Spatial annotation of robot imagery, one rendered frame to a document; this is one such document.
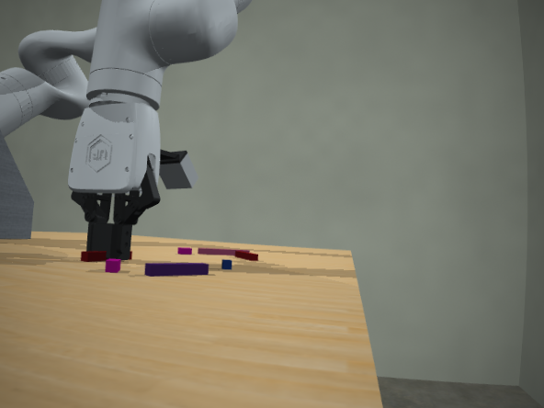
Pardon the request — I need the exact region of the red rod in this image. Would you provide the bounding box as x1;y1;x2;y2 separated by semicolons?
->
235;251;258;261
81;251;132;262

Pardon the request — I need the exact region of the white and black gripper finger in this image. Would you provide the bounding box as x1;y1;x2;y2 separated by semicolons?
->
71;192;112;252
106;157;160;260

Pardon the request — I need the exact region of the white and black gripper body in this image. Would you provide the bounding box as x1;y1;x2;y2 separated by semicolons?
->
68;96;160;197

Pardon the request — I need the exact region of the pink rod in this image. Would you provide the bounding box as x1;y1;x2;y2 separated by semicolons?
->
198;248;250;255

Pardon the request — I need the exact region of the small blue cube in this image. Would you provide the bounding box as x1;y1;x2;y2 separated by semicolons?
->
221;259;232;270

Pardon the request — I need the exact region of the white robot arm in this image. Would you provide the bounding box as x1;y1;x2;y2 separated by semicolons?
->
0;0;252;189

